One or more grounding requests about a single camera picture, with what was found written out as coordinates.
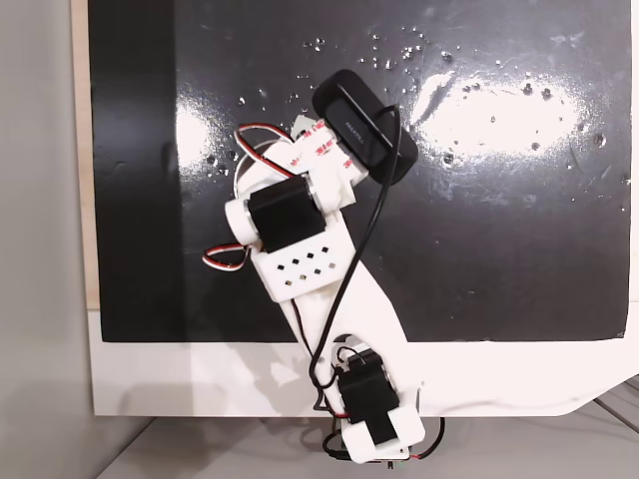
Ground black table mat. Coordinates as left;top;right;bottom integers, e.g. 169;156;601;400
87;0;631;344

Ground black oval camera box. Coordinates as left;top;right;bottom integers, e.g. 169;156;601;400
311;69;419;185

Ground red white black servo wire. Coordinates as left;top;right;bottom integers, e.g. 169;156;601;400
232;122;302;179
202;242;252;273

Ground black camera cable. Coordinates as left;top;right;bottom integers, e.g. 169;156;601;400
307;103;401;416

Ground black and red base wires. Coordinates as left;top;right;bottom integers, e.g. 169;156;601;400
320;414;446;464

